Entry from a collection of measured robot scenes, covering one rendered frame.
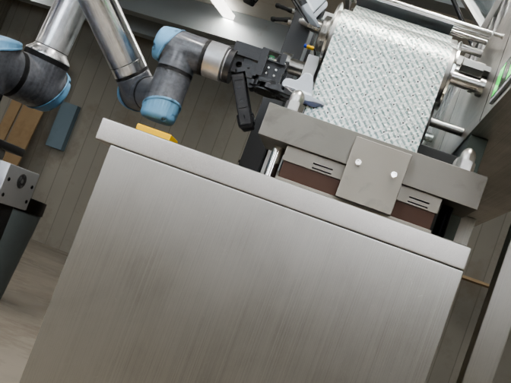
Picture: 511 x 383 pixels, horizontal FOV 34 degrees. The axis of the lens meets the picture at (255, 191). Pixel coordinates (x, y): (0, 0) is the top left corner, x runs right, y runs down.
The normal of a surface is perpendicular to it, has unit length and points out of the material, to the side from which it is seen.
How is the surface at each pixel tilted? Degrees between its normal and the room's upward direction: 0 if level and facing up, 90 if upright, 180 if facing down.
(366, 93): 90
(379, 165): 90
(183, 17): 90
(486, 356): 90
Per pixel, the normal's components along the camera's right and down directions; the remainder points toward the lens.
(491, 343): -0.09, -0.11
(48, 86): 0.69, 0.32
